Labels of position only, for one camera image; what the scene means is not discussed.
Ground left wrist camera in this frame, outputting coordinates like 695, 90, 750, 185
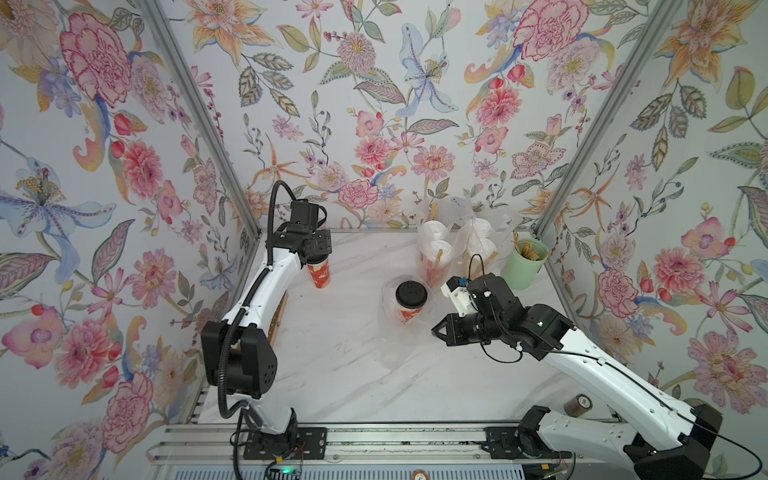
288, 199, 320, 233

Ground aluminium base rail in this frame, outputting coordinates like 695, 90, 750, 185
147, 421, 525, 465

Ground black lid red cup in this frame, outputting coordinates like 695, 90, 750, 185
307, 255, 330, 289
395, 280, 428, 323

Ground white lid floral cup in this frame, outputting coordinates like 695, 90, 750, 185
468, 217, 493, 239

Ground green cup holder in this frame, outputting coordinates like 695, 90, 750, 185
501, 238, 549, 290

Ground wooden stir sticks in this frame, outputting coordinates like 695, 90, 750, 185
514, 232, 546, 261

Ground clear plastic bag pile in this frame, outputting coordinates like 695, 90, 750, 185
415, 201, 457, 290

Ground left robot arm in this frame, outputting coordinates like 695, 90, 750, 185
201, 199, 331, 456

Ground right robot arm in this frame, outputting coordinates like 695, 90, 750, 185
432, 274, 722, 479

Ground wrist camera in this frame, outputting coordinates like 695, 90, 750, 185
440, 273, 511, 317
288, 199, 320, 233

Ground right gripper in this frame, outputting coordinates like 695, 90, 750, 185
430, 314, 508, 347

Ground white lid red cup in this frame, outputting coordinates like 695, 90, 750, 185
421, 240, 453, 288
417, 220, 449, 243

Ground wooden chessboard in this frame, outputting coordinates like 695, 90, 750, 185
267, 293, 288, 346

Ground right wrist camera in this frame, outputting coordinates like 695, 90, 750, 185
440, 273, 511, 317

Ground white lid red back cup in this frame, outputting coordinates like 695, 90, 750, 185
421, 240, 453, 288

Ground white lid beige cup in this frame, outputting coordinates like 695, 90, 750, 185
462, 237, 498, 280

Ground clear plastic carrier bag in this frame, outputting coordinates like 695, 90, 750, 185
454, 201, 522, 279

